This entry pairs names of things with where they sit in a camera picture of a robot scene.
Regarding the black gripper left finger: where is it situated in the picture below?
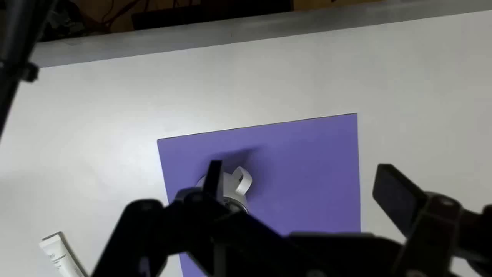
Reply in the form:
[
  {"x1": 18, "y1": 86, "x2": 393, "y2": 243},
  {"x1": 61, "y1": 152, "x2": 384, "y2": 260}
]
[{"x1": 90, "y1": 158, "x2": 288, "y2": 277}]

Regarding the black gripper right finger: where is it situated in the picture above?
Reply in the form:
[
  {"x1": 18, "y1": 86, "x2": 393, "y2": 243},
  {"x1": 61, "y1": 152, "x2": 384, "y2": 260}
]
[{"x1": 371, "y1": 163, "x2": 492, "y2": 277}]

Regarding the white cup with slider lid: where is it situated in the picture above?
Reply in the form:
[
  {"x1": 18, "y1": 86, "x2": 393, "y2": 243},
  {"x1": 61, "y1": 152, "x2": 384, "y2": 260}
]
[{"x1": 195, "y1": 164, "x2": 255, "y2": 214}]

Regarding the white marker pen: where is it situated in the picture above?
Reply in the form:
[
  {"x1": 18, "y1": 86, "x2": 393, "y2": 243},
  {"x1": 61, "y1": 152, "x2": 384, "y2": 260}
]
[{"x1": 38, "y1": 231, "x2": 89, "y2": 277}]

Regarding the purple rectangular mat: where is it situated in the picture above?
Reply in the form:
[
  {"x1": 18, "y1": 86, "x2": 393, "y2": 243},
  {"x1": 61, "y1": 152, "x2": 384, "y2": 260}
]
[{"x1": 155, "y1": 112, "x2": 362, "y2": 277}]

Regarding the black tripod stand pole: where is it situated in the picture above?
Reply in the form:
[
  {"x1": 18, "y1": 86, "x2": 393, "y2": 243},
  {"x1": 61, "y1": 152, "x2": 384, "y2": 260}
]
[{"x1": 0, "y1": 0, "x2": 56, "y2": 138}]

